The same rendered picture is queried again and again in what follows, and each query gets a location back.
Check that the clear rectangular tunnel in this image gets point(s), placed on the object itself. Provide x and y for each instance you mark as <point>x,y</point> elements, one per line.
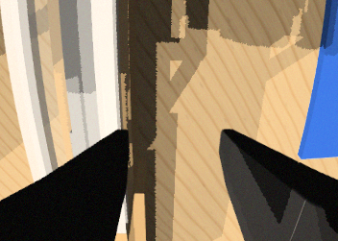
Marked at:
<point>69,68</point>

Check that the blue rectangular slab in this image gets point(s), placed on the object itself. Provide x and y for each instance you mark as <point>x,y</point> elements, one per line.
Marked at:
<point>320,133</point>

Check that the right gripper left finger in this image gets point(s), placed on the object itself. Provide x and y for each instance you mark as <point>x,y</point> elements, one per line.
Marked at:
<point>79,201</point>

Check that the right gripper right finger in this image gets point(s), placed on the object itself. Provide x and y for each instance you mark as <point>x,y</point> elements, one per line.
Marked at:
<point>274,197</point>

